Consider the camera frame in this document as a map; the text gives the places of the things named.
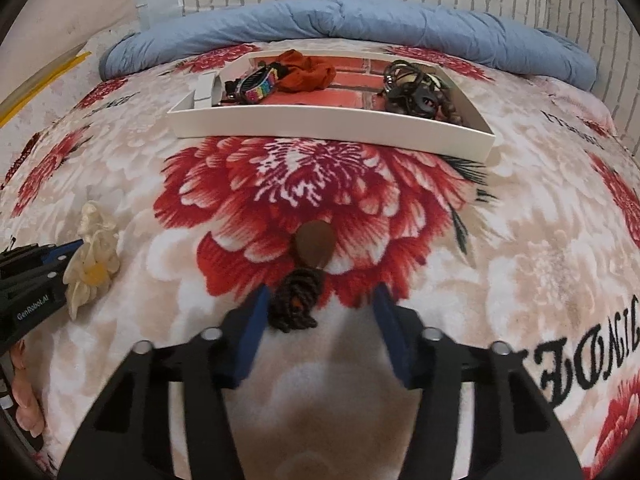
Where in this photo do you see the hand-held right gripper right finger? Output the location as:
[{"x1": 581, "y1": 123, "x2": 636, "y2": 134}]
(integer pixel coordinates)
[{"x1": 372, "y1": 282, "x2": 586, "y2": 480}]

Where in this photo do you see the brown bead bracelet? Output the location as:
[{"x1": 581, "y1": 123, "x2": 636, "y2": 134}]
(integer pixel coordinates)
[{"x1": 435, "y1": 77, "x2": 463, "y2": 123}]

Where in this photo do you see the red scrunchie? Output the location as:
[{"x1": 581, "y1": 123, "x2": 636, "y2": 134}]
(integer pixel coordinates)
[{"x1": 272, "y1": 50, "x2": 337, "y2": 93}]

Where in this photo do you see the rainbow hair clip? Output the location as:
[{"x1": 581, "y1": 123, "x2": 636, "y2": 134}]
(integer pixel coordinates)
[{"x1": 220, "y1": 62, "x2": 281, "y2": 107}]

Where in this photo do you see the yellow stick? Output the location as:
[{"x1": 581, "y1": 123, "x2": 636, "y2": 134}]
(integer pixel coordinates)
[{"x1": 0, "y1": 51, "x2": 92, "y2": 128}]

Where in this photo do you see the person's left hand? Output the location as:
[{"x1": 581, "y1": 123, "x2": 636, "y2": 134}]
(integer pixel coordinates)
[{"x1": 10, "y1": 340, "x2": 46, "y2": 441}]

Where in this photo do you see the blue quilt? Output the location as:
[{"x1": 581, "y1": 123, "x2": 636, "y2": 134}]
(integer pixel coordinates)
[{"x1": 99, "y1": 0, "x2": 598, "y2": 92}]

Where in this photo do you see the floral printed blanket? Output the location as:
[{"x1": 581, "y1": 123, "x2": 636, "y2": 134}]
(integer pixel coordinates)
[{"x1": 0, "y1": 27, "x2": 640, "y2": 480}]

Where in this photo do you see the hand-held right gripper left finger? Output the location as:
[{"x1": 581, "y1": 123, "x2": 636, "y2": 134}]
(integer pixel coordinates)
[{"x1": 57, "y1": 284, "x2": 273, "y2": 480}]

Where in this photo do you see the bundle of black hair ties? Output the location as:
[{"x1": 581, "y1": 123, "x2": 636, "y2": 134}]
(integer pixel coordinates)
[{"x1": 382, "y1": 59, "x2": 446, "y2": 118}]

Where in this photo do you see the white tray with brick lining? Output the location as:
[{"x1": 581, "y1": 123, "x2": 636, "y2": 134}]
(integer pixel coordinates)
[{"x1": 167, "y1": 50, "x2": 497, "y2": 163}]

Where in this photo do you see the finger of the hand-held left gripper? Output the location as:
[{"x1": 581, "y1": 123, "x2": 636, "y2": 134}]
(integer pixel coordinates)
[
  {"x1": 0, "y1": 257, "x2": 71, "y2": 295},
  {"x1": 0, "y1": 239, "x2": 85, "y2": 267}
]

